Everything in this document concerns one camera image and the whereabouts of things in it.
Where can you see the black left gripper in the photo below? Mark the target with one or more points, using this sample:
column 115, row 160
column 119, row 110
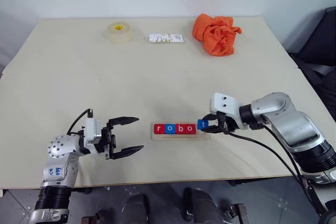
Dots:
column 109, row 140

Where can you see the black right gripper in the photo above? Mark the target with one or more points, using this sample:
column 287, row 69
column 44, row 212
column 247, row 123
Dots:
column 227, row 124

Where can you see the blue letter tile t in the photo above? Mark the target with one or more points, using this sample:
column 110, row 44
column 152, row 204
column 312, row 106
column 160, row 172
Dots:
column 203, row 124

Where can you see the red letter tile o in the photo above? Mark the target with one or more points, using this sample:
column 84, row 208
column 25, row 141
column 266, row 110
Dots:
column 190, row 129

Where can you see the red letter tile r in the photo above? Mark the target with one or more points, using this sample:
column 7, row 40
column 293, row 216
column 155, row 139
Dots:
column 159, row 129

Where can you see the red letter tile b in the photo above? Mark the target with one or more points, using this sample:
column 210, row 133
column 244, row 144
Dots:
column 180, row 129

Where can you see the wooden tile rack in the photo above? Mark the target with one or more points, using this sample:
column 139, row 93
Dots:
column 181, row 137

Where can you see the blue letter tile o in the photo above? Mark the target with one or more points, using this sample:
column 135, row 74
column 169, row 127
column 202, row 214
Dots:
column 170, row 129

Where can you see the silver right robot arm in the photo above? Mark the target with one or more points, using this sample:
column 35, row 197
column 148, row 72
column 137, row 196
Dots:
column 296, row 127

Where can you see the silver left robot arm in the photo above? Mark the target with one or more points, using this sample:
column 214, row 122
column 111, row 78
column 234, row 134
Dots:
column 59, row 161

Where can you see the dark rounded shape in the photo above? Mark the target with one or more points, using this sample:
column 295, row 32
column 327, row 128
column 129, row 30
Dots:
column 136, row 209
column 200, row 207

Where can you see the crumpled orange cloth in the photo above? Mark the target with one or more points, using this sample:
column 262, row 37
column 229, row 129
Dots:
column 215, row 37

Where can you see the brown floor object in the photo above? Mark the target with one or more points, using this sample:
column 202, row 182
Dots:
column 237, row 211
column 93, row 217

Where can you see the white Dove packet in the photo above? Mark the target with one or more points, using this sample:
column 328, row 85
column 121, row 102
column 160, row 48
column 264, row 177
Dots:
column 165, row 38

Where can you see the clear tape roll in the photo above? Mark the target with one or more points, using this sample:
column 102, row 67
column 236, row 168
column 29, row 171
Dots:
column 119, row 33

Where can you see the black chair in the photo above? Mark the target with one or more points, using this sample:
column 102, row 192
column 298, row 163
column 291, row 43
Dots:
column 317, row 58

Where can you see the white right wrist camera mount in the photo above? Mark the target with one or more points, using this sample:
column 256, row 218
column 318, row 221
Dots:
column 225, row 103

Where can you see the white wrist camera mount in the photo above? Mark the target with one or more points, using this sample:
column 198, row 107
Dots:
column 92, row 132
column 225, row 103

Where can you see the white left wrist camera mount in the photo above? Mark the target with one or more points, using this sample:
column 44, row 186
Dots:
column 92, row 132

